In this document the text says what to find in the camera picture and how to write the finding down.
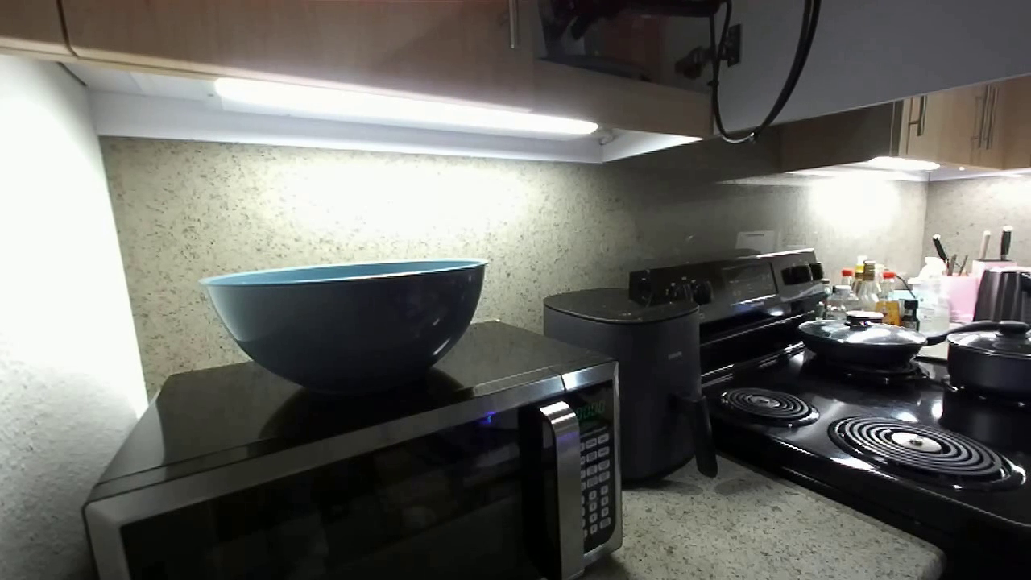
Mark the large black coil burner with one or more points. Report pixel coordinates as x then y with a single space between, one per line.
923 450

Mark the long under-cabinet light strip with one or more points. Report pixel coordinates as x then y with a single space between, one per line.
403 108

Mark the dark utensil holder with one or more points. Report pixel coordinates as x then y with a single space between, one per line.
1004 294

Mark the black pot with lid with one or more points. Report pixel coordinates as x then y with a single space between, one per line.
987 358

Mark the orange sauce bottle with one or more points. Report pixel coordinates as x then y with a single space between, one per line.
894 301

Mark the wooden wall cabinet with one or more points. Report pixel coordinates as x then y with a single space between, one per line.
325 32

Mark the dark grey air fryer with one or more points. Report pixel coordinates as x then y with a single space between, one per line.
633 374

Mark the small black coil burner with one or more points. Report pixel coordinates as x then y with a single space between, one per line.
767 404

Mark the pink container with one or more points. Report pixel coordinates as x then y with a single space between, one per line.
966 298

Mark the large blue bowl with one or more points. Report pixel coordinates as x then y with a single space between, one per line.
342 323

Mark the black cabinet door hinge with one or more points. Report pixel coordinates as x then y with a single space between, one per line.
709 52

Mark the white plastic bottle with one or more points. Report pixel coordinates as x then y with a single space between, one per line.
930 292

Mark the clear bottle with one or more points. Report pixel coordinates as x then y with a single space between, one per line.
846 292

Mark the black stainless microwave oven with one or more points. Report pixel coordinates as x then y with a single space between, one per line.
355 473

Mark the black electric stove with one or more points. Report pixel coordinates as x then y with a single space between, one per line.
858 429

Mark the black frying pan with lid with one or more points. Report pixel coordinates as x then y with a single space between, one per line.
864 343

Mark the small under-cabinet light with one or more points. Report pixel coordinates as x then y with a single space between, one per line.
901 167

